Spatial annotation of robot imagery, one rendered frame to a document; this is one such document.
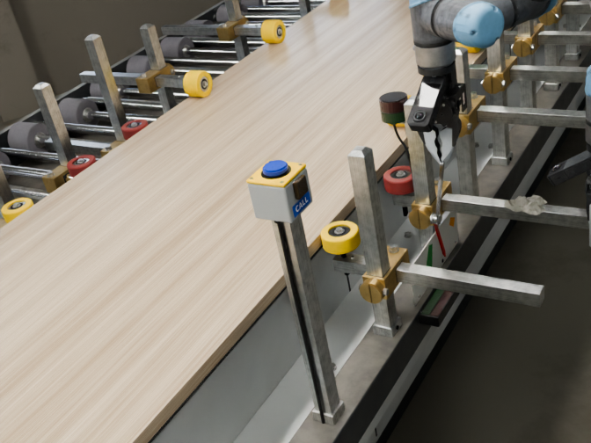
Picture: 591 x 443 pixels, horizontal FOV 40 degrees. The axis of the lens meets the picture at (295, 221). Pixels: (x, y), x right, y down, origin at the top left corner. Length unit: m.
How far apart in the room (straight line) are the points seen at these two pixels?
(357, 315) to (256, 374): 0.34
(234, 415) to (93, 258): 0.47
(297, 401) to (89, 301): 0.47
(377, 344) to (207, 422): 0.38
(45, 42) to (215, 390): 4.45
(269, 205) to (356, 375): 0.50
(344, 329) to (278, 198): 0.69
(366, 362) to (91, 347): 0.54
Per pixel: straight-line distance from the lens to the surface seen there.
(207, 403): 1.55
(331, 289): 1.88
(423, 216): 1.76
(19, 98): 5.65
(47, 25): 5.78
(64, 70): 5.86
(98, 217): 1.97
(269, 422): 1.68
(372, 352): 1.66
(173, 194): 1.97
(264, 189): 1.22
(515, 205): 1.76
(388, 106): 1.68
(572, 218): 1.73
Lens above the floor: 1.78
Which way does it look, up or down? 30 degrees down
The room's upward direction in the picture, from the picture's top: 12 degrees counter-clockwise
